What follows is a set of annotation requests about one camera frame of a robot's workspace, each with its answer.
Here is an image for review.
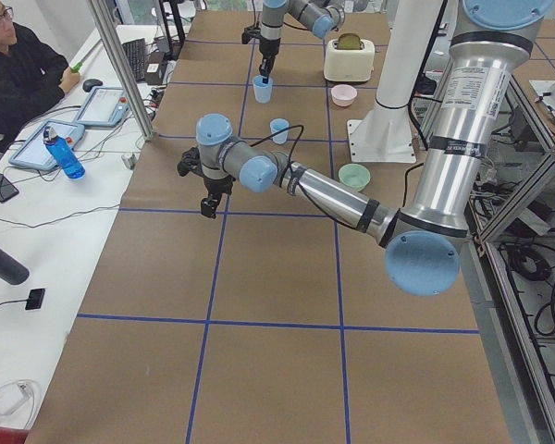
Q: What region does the blue plastic cup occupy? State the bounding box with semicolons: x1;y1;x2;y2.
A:
253;75;274;104

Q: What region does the cream toaster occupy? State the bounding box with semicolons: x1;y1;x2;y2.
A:
323;39;376;83

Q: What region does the pink bowl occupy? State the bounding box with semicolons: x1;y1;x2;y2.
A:
330;84;357;107

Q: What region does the toast slice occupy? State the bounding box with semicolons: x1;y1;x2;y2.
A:
337;32;363;51

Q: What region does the black keyboard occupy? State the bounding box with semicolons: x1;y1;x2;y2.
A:
121;38;146;82

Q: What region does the green bowl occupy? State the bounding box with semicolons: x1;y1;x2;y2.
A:
338;163;371;191

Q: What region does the blue water bottle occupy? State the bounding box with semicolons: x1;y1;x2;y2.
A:
43;125;85;179

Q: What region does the teach pendant far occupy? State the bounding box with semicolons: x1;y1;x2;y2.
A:
74;86;129;128

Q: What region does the teach pendant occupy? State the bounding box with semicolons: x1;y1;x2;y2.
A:
74;86;129;128
8;119;85;172

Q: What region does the black computer mouse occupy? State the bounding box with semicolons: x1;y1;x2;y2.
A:
82;79;103;93

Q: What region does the teach pendant near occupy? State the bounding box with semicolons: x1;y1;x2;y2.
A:
8;119;85;172

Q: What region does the small black square device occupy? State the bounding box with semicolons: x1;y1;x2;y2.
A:
25;288;45;311

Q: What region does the black smartphone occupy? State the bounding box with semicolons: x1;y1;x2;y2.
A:
0;173;19;204

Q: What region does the black thermos bottle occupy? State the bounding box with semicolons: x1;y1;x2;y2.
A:
0;249;30;285

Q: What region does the seated person in black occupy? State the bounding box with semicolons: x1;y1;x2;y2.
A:
0;1;80;153

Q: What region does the white central pedestal column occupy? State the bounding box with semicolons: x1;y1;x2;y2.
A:
348;0;446;163

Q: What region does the aluminium frame post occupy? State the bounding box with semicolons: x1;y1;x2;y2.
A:
87;0;154;142

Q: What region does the white cable bundle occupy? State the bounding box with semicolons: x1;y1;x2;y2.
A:
0;378;41;429

